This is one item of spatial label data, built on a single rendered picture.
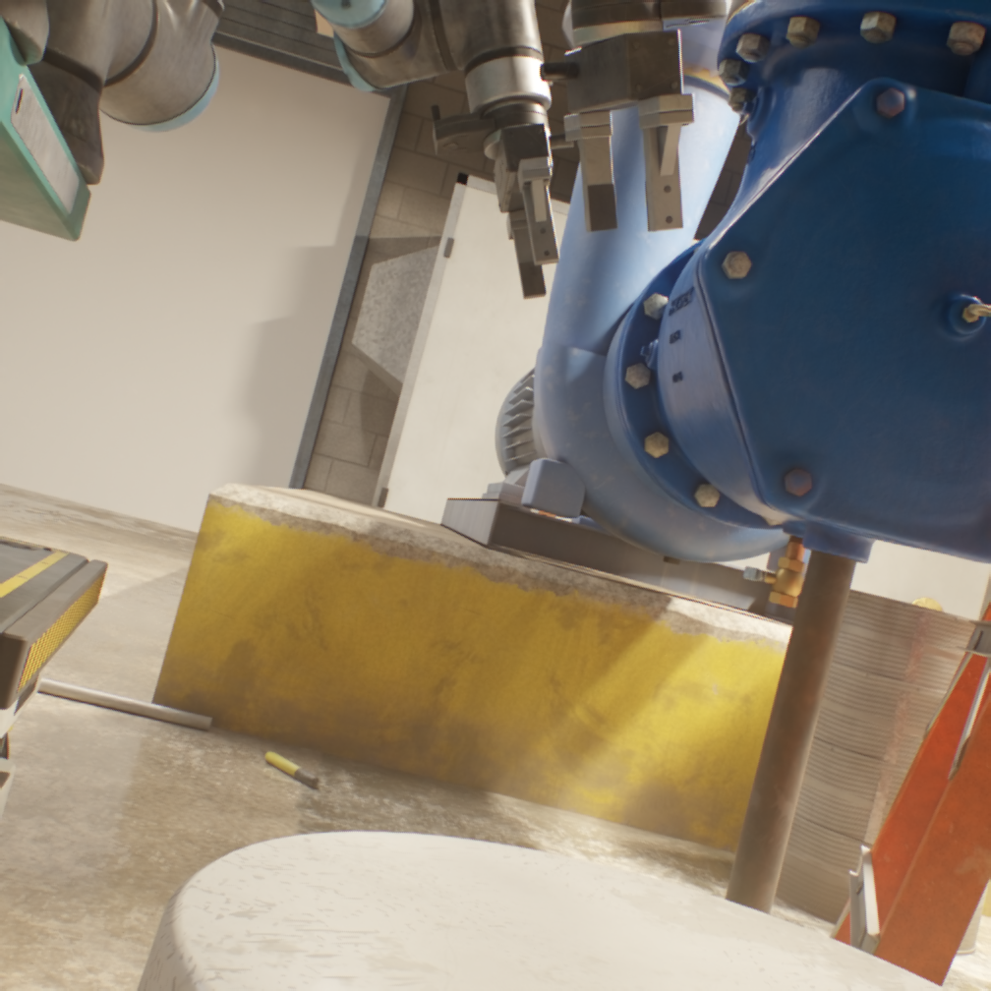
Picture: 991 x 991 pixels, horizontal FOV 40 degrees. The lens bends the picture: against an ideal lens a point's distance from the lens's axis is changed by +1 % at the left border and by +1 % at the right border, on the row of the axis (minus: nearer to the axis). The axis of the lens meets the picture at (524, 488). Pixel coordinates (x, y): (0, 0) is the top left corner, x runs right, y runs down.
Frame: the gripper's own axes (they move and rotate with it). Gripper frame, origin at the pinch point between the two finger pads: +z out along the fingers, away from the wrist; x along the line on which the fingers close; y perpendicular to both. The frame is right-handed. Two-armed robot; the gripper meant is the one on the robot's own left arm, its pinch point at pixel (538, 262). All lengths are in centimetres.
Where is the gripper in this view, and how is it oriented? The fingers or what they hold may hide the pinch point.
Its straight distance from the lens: 152.4
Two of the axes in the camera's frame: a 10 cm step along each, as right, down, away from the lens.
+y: 9.8, -1.5, 1.1
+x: -0.9, 1.3, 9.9
